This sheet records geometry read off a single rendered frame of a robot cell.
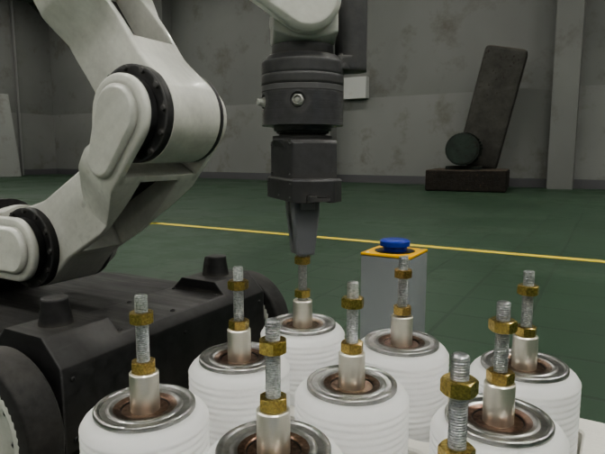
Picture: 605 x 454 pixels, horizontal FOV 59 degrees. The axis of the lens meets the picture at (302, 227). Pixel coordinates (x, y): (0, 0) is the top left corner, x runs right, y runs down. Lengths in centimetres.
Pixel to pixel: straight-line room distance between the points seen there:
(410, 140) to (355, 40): 768
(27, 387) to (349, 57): 53
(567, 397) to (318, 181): 29
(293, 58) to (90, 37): 45
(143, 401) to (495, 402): 26
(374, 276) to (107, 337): 38
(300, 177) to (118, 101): 35
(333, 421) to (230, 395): 10
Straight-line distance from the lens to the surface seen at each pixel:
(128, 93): 80
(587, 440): 60
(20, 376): 75
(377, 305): 73
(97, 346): 80
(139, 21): 100
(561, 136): 762
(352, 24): 60
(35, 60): 1335
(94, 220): 93
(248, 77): 970
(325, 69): 56
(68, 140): 1301
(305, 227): 58
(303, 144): 55
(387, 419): 44
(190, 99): 83
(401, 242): 72
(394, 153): 834
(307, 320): 61
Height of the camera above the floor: 44
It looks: 8 degrees down
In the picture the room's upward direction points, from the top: straight up
